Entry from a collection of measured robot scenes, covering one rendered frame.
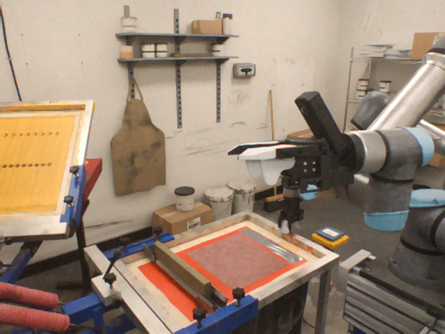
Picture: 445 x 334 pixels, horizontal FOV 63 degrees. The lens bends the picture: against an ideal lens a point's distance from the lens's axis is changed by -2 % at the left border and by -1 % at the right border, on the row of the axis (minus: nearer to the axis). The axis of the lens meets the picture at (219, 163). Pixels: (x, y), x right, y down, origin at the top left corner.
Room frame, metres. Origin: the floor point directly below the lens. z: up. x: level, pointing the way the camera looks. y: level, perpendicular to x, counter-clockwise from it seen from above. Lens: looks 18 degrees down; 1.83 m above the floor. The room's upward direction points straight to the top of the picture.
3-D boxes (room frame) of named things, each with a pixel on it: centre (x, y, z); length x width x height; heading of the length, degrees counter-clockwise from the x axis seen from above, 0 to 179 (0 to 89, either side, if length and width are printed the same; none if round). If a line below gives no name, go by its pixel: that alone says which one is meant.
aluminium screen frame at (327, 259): (1.34, -0.02, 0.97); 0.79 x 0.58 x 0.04; 128
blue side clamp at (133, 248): (1.41, 0.34, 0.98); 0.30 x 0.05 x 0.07; 128
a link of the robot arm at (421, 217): (0.83, -0.54, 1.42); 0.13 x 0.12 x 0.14; 16
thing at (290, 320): (1.22, -0.18, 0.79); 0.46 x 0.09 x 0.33; 128
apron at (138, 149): (3.22, 0.74, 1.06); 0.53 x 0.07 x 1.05; 128
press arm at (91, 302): (0.99, 0.42, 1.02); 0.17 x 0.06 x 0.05; 128
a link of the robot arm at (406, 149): (0.63, -0.32, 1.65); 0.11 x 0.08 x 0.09; 106
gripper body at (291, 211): (1.54, -0.33, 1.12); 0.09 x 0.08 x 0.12; 38
